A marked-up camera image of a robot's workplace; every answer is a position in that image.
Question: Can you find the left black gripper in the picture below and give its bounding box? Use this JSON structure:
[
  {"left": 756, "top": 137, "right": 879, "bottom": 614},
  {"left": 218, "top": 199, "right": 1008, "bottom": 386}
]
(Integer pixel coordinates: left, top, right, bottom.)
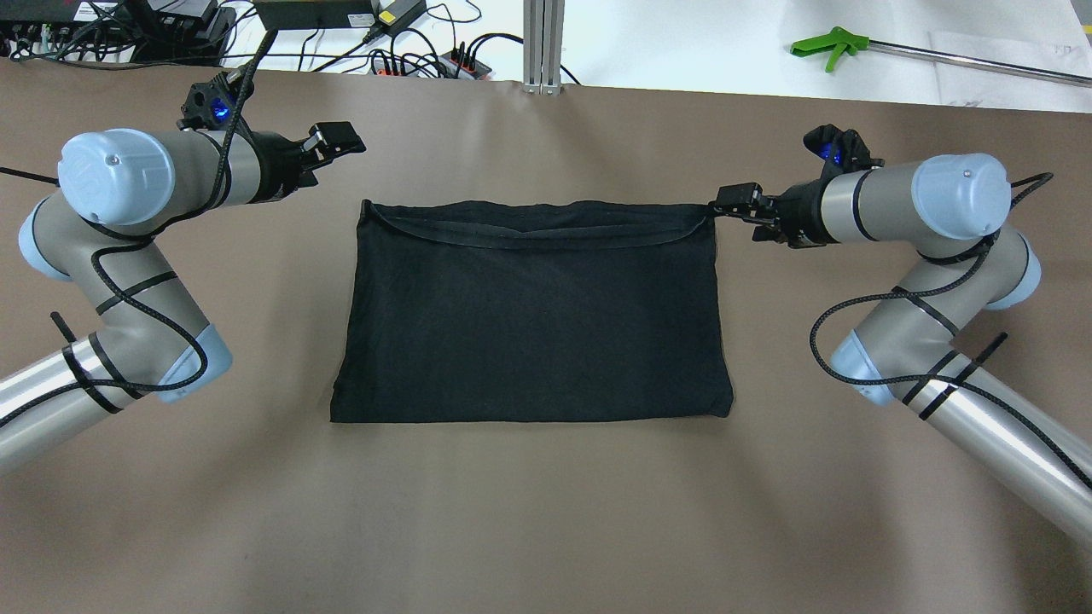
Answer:
[{"left": 248, "top": 122, "right": 367, "bottom": 205}]

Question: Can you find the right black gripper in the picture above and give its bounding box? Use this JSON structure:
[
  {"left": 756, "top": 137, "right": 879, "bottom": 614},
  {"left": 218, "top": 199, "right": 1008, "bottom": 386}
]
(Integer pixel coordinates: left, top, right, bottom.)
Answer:
[{"left": 707, "top": 184, "right": 829, "bottom": 249}]

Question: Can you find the black t-shirt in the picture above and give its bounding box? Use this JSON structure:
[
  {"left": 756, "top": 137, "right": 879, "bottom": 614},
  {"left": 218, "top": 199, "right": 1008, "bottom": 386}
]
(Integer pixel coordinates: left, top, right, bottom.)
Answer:
[{"left": 330, "top": 200, "right": 734, "bottom": 424}]

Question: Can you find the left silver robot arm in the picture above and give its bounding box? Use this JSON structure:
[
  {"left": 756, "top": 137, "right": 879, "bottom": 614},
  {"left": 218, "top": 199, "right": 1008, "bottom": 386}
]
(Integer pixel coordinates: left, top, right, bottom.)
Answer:
[{"left": 3, "top": 122, "right": 365, "bottom": 473}]

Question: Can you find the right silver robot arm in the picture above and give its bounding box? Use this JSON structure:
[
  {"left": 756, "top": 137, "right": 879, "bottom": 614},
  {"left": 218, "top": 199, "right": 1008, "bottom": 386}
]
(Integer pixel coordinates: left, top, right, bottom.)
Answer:
[{"left": 711, "top": 147, "right": 1091, "bottom": 547}]

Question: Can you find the black power strip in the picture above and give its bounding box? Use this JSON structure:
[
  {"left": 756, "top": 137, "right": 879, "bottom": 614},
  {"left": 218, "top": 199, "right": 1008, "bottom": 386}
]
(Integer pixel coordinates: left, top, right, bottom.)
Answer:
[{"left": 365, "top": 49, "right": 495, "bottom": 81}]

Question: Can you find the green handled grabber tool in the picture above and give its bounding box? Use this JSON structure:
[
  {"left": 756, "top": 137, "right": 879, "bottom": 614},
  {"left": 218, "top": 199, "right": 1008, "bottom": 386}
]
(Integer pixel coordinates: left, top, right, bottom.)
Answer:
[{"left": 788, "top": 26, "right": 1091, "bottom": 88}]

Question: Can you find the aluminium frame post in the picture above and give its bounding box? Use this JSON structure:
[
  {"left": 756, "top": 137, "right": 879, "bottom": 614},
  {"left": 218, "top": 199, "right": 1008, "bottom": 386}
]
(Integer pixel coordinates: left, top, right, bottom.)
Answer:
[{"left": 522, "top": 0, "right": 565, "bottom": 95}]

